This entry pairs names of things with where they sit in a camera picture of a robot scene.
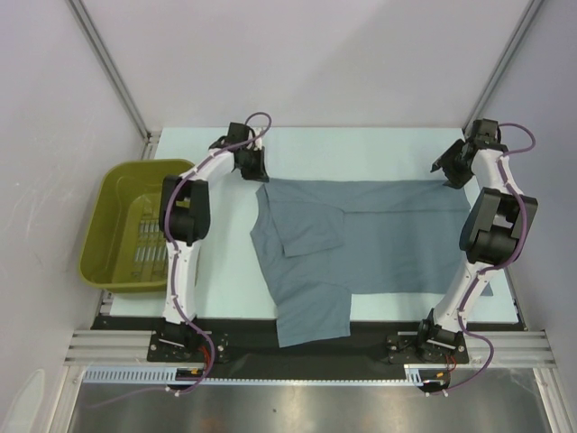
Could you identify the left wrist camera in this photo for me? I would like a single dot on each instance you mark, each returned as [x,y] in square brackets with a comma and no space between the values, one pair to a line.
[255,135]

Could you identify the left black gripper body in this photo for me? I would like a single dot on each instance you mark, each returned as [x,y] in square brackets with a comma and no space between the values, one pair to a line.
[250,169]

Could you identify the blue-grey t shirt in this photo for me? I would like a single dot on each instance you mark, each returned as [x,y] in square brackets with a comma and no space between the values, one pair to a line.
[319,243]

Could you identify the white cable duct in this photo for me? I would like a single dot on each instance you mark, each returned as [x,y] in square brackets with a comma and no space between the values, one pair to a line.
[378,375]

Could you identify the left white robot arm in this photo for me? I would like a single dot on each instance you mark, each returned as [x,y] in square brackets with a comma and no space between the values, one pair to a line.
[185,220]

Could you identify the left aluminium corner post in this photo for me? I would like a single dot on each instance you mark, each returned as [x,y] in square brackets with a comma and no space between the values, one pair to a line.
[103,56]

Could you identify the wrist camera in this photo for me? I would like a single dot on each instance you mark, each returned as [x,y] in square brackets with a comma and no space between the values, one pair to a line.
[484,132]
[255,135]

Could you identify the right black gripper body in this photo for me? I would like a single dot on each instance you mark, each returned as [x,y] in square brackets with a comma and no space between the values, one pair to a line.
[457,167]

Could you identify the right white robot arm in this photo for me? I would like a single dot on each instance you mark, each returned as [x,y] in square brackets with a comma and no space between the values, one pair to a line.
[492,238]

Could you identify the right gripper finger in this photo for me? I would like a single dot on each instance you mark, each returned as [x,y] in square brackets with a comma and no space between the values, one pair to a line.
[454,183]
[443,163]

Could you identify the olive green plastic basket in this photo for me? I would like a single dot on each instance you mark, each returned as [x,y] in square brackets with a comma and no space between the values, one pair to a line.
[124,249]

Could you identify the aluminium corner post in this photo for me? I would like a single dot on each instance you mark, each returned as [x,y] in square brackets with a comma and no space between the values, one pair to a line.
[515,41]
[103,56]

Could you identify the right aluminium corner post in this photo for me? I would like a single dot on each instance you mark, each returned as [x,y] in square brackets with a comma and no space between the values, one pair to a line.
[515,41]

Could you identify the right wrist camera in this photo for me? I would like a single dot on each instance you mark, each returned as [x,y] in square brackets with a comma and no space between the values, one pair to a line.
[484,132]

